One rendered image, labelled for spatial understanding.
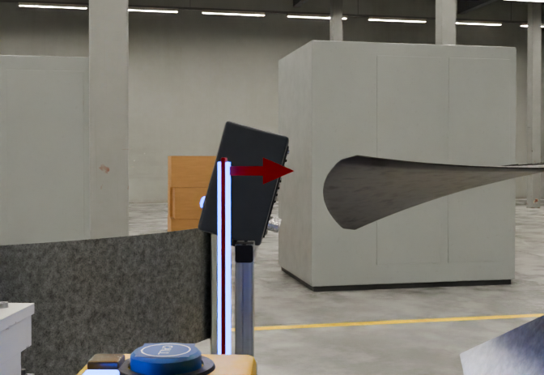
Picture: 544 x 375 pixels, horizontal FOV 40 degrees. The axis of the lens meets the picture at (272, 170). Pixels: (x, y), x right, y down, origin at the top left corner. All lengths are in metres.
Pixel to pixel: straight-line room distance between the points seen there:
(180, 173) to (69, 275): 6.33
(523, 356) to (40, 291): 1.75
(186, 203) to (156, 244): 6.14
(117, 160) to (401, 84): 3.12
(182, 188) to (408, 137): 2.87
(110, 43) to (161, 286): 2.58
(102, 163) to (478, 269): 3.92
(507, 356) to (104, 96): 4.23
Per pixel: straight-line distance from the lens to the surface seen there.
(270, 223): 1.28
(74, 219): 6.52
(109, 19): 4.86
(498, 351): 0.72
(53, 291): 2.29
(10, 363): 0.89
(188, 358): 0.43
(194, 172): 8.60
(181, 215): 8.61
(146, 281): 2.46
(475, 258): 7.30
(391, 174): 0.63
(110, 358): 0.44
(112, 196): 4.78
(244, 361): 0.45
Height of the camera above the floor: 1.19
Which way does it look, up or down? 1 degrees down
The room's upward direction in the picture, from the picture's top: straight up
